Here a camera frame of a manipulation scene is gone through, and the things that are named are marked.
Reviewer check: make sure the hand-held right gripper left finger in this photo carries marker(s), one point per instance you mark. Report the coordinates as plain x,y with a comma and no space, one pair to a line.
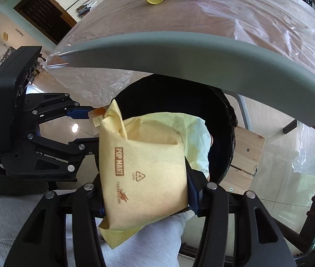
90,200

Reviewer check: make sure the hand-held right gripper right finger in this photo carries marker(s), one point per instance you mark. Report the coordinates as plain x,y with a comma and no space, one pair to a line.
195,197

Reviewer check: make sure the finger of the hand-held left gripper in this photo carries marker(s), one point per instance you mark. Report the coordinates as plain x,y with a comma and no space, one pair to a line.
76,113
82,146

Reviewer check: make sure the small tan card packet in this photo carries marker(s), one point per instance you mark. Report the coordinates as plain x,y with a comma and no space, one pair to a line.
96,119

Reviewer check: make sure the yellow paper packet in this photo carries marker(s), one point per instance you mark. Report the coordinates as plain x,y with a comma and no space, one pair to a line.
146,167

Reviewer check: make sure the black waste bin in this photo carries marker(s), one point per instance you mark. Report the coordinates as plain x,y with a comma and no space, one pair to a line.
174,97

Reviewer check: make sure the person's grey pants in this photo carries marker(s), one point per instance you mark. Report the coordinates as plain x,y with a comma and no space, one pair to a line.
146,242

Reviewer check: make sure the light wooden stool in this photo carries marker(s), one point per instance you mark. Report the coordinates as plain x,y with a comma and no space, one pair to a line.
246,150

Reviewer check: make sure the grey table leg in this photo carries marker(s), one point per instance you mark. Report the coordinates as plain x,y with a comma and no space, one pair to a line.
243,111

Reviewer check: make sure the stack of books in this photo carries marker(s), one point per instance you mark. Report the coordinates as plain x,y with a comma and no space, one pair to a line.
86,7

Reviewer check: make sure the grey table edge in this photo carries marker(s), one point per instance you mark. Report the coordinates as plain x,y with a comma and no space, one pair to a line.
174,50

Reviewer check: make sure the wooden table with plastic cover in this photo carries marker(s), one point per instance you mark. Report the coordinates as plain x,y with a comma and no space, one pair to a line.
229,14

